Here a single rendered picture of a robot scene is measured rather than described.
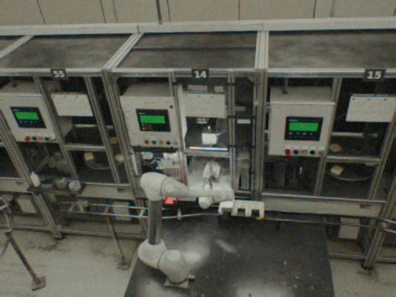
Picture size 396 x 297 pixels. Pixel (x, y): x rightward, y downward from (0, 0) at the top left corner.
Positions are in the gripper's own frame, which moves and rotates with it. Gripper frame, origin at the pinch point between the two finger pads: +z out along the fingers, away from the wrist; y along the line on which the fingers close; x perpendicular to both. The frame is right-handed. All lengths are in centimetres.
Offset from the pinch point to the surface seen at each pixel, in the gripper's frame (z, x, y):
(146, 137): -15, 47, 46
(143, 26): 64, 62, 109
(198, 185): -7.5, 10.8, -9.4
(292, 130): -18, -65, 58
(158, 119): -17, 34, 65
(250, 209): -29.2, -35.8, -13.0
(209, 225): -32.6, -0.9, -32.8
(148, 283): -92, 37, -33
